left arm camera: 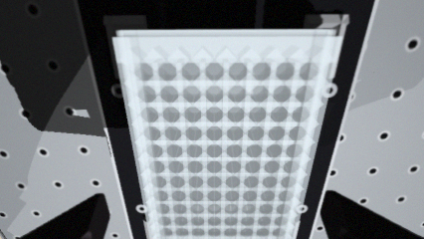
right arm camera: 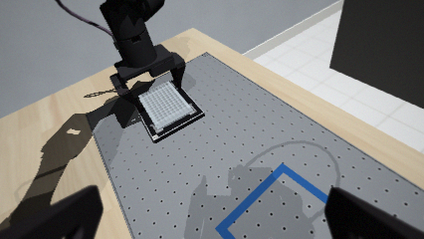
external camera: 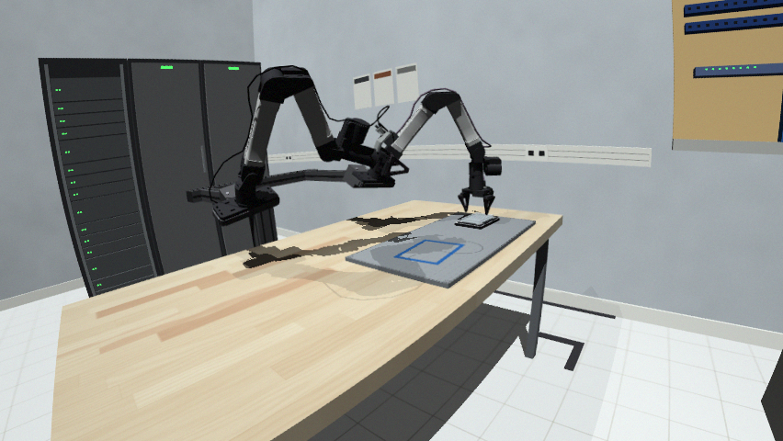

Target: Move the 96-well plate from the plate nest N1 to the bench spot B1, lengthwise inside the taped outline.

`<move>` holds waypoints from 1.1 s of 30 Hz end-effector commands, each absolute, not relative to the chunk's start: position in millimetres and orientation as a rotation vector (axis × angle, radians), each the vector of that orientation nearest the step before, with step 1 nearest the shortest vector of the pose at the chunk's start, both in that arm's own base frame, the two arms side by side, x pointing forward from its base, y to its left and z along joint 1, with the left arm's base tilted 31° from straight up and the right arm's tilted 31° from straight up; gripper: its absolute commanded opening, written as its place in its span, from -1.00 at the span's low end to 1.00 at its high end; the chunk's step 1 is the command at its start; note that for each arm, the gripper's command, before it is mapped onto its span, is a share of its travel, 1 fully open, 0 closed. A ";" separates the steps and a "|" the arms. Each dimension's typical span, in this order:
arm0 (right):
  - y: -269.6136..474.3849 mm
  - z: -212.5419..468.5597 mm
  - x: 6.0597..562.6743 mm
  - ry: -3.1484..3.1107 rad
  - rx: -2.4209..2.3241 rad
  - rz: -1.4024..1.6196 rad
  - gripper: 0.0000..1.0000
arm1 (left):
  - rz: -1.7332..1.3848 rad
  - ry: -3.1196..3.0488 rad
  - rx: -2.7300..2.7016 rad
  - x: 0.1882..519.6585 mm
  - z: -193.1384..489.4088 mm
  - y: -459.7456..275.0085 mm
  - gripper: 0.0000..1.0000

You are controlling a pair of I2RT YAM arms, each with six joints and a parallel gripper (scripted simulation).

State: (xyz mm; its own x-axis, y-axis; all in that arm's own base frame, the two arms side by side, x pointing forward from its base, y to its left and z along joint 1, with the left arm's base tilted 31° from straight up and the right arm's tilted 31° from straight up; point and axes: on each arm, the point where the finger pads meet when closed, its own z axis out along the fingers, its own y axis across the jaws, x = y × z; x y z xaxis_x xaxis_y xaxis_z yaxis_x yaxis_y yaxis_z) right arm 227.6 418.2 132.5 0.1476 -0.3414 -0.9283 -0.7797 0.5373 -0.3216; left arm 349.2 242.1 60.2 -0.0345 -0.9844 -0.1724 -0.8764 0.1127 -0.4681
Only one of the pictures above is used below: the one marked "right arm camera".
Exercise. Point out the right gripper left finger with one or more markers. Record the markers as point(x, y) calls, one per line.
point(77, 216)

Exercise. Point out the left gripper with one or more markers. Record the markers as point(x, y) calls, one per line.
point(141, 56)

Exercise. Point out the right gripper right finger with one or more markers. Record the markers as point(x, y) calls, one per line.
point(349, 217)

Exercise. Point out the blue taped rectangular outline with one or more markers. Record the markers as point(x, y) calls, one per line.
point(222, 227)

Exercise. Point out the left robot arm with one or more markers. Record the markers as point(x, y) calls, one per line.
point(126, 19)

